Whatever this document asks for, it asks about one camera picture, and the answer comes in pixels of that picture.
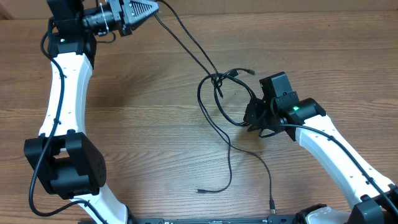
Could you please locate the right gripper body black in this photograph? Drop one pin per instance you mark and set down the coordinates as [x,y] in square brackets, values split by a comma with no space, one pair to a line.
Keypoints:
[259,115]

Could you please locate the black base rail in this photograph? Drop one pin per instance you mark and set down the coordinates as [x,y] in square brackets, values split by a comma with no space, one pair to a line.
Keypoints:
[211,221]

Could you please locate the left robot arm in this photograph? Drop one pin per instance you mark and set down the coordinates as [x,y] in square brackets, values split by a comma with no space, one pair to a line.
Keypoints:
[63,159]

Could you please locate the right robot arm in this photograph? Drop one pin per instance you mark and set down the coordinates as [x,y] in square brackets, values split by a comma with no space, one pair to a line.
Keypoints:
[371,196]

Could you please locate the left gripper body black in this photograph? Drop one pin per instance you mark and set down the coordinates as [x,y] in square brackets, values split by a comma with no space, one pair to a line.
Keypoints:
[120,25]

